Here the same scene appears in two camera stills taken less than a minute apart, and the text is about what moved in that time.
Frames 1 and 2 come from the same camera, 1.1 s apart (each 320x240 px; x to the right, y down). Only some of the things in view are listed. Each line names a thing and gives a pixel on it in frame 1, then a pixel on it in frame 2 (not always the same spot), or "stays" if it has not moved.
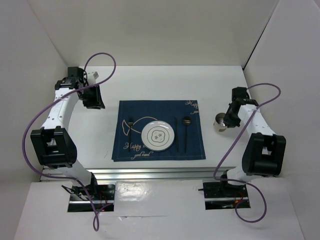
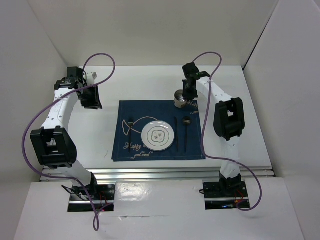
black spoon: (186, 121) stays
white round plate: (157, 135) stays
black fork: (130, 124) stays
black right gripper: (227, 120) to (188, 96)
